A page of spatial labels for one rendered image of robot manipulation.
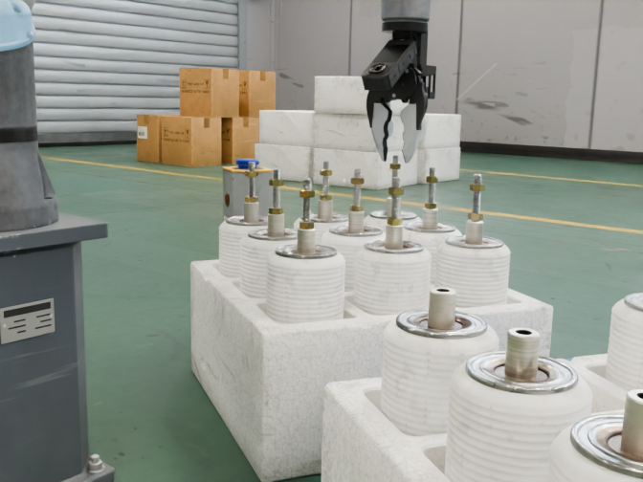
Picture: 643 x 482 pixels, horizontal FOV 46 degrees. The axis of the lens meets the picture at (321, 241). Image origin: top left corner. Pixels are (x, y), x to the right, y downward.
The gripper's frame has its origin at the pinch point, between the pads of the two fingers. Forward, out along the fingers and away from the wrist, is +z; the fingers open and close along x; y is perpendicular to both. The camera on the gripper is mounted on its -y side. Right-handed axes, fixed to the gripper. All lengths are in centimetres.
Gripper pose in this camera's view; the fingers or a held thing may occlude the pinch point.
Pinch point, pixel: (393, 154)
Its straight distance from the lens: 120.8
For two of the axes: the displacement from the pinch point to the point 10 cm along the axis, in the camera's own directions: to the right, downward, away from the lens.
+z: -0.2, 9.8, 1.9
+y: 5.0, -1.5, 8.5
